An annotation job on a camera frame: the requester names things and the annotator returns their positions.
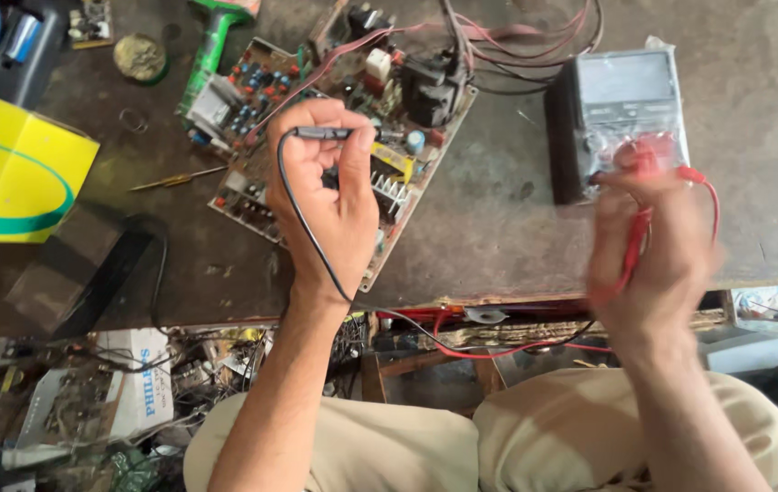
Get person's right hand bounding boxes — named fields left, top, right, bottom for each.
left=586, top=135, right=722, bottom=351

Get person's left hand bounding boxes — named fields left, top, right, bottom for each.
left=265, top=98, right=380, bottom=306

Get red test probe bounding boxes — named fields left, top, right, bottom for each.
left=593, top=204, right=654, bottom=306

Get black test probe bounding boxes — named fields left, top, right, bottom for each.
left=292, top=126, right=407, bottom=142

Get grey analog multimeter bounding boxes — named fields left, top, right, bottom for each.
left=544, top=46, right=692, bottom=206

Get white tape roll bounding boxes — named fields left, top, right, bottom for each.
left=463, top=307, right=510, bottom=326

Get white appliance casing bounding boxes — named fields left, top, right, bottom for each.
left=695, top=283, right=778, bottom=375

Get large populated circuit board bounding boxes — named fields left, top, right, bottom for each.
left=208, top=0, right=479, bottom=294

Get person's beige trousers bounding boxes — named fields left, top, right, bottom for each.
left=183, top=368, right=778, bottom=492

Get green soldering gun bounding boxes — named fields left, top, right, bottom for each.
left=176, top=0, right=261, bottom=134

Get round solder paste tin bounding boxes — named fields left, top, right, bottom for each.
left=113, top=33, right=170, bottom=87

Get white cardboard box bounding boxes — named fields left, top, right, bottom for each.
left=94, top=328, right=176, bottom=440

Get small circuit board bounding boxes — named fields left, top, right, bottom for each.
left=67, top=0, right=115, bottom=50

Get heap of electronic scrap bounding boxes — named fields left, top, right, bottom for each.
left=0, top=327, right=369, bottom=492

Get black device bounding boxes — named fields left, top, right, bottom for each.
left=0, top=0, right=70, bottom=110

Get yellow cardboard box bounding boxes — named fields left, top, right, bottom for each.
left=0, top=87, right=101, bottom=244

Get red test lead cable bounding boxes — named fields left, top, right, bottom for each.
left=432, top=164, right=722, bottom=361

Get bundle of red wires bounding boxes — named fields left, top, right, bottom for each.
left=389, top=0, right=606, bottom=97

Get wooden stool frame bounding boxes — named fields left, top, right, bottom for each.
left=360, top=347, right=507, bottom=405

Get black test lead cable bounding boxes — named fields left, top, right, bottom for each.
left=276, top=128, right=598, bottom=355

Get yellow handled screwdriver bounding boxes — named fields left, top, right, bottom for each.
left=128, top=165, right=228, bottom=193

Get small wire ring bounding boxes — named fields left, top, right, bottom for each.
left=118, top=107, right=151, bottom=135

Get black strap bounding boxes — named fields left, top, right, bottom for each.
left=53, top=214, right=170, bottom=339

